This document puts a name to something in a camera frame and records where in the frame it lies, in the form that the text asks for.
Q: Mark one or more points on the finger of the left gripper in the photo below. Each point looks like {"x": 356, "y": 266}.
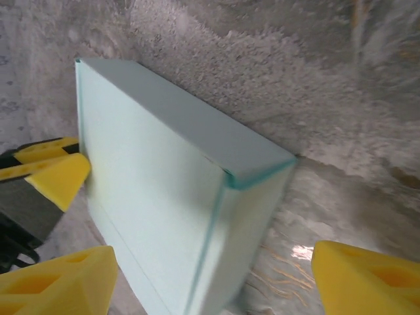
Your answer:
{"x": 62, "y": 177}
{"x": 46, "y": 149}

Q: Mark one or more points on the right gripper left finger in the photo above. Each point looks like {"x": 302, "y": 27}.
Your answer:
{"x": 65, "y": 282}

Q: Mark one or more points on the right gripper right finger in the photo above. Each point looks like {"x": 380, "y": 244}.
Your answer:
{"x": 367, "y": 282}

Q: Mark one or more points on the light blue paper box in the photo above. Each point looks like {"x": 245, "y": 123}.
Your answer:
{"x": 147, "y": 180}

